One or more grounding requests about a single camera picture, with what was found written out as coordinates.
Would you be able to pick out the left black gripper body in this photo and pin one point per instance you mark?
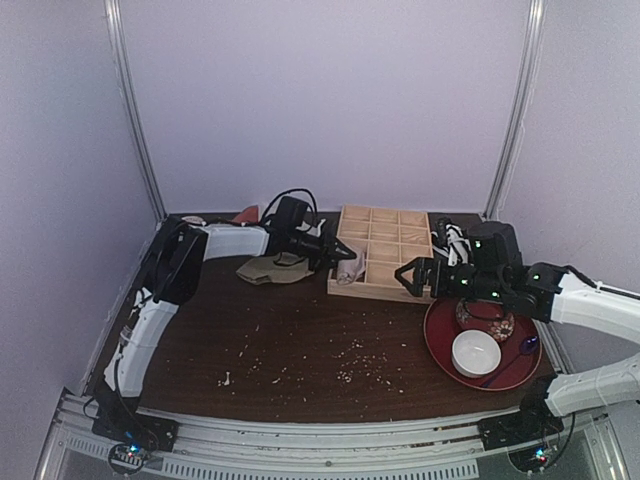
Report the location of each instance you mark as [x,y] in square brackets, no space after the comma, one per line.
[325,247]

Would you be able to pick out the red floral dish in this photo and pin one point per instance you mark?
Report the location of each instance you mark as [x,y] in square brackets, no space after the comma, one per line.
[487,317]

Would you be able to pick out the purple spoon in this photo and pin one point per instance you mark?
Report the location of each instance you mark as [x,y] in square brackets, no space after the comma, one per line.
[527,347]

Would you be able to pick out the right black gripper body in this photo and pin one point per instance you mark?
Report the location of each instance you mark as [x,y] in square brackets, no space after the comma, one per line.
[431,277]

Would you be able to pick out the right aluminium frame post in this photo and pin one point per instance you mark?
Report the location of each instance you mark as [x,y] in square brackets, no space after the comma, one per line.
[515,128]

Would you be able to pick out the small patterned bowl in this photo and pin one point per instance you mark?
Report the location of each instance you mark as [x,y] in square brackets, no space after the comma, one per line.
[192,219]

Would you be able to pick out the olive green underwear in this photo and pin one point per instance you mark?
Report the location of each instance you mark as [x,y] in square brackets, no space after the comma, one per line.
[280,269]

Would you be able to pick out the orange underwear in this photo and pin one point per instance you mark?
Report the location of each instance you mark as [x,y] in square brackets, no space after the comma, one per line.
[250,216]

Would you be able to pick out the wooden compartment tray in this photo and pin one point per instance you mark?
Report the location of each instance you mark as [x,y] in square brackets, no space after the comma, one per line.
[388,239]

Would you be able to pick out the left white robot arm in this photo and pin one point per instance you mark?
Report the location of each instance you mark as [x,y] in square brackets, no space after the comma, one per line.
[171,275]

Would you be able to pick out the round red tray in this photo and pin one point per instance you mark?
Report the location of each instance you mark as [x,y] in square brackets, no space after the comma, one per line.
[440,329]

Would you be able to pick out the aluminium frame post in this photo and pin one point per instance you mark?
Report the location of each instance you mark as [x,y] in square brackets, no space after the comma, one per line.
[117,38]
[515,128]

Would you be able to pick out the white bowl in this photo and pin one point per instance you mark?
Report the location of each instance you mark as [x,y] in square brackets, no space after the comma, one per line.
[475,354]

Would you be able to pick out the left aluminium frame post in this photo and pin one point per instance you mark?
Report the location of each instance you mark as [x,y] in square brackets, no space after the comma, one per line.
[117,38]

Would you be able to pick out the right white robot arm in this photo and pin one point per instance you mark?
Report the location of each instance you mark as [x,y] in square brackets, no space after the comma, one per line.
[563,295]

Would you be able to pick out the front aluminium rail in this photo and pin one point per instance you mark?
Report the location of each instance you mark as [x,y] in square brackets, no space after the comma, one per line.
[440,448]

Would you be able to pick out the mauve and cream underwear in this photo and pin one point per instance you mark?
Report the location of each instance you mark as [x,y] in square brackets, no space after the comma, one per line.
[349,271]

